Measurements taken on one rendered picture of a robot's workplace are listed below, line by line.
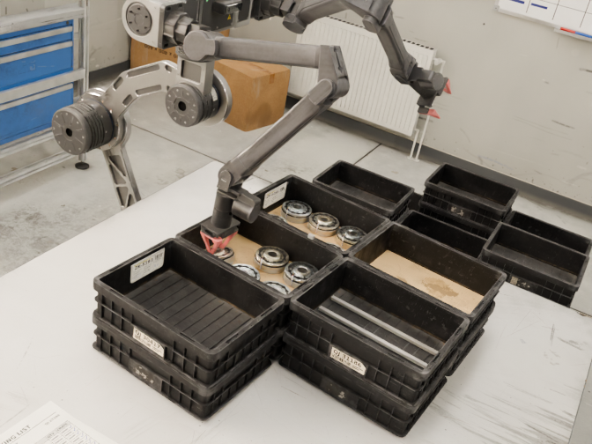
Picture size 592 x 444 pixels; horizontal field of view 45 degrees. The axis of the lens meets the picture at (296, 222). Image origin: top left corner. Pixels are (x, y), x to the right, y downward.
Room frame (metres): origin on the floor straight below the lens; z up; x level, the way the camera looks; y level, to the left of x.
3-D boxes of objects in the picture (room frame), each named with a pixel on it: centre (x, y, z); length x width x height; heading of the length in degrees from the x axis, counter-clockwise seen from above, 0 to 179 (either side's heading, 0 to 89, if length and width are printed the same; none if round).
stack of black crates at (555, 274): (2.57, -1.01, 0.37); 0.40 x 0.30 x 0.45; 67
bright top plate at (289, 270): (1.71, -0.05, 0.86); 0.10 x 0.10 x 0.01
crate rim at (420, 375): (1.50, -0.26, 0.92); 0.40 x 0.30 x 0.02; 61
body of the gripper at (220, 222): (1.70, 0.21, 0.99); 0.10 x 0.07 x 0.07; 151
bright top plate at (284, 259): (1.76, 0.05, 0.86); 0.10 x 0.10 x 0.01
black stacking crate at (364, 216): (1.96, -0.06, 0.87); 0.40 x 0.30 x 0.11; 61
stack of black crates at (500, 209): (3.10, -0.80, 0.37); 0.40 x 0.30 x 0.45; 67
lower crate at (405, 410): (1.50, -0.26, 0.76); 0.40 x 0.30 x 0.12; 61
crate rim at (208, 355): (1.43, 0.23, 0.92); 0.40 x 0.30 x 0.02; 61
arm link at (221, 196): (1.70, 0.20, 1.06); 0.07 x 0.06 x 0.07; 66
